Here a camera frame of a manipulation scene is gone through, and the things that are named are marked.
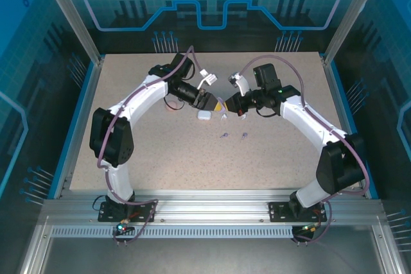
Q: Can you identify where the blue table edge strip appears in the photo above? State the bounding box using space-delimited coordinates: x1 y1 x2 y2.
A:
327 61 381 200

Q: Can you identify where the small LED connector board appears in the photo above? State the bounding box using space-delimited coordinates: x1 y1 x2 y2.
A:
300 222 322 235
116 219 135 235

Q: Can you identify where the steel sheet shelf panel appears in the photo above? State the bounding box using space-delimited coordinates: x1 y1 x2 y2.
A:
17 222 407 274

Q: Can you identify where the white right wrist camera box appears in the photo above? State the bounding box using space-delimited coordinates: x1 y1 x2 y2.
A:
227 73 251 97

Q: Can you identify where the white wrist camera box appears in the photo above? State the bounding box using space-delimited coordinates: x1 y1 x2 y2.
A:
196 69 218 90
227 73 251 97

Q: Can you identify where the thin black right gripper wire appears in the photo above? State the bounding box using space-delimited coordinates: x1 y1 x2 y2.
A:
255 107 282 118

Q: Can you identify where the thin black gripper wire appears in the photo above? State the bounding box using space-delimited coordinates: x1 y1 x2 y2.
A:
162 93 184 112
255 107 282 118

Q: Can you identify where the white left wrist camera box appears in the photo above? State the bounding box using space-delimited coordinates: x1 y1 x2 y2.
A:
196 69 218 90

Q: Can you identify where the thin black left gripper wire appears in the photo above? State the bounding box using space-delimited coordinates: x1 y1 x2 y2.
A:
162 93 184 112

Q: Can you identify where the wide aluminium mounting rail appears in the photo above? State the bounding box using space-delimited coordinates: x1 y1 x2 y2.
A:
41 189 383 223

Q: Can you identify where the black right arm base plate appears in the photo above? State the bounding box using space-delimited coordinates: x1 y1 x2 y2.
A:
268 201 328 223

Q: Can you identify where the aluminium frame post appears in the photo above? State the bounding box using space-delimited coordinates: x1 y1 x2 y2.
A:
322 0 379 65
34 0 106 65

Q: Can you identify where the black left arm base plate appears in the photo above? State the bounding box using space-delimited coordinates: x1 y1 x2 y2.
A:
98 201 157 223

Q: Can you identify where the slotted grey cable duct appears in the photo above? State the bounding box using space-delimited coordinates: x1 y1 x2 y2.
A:
49 225 304 240

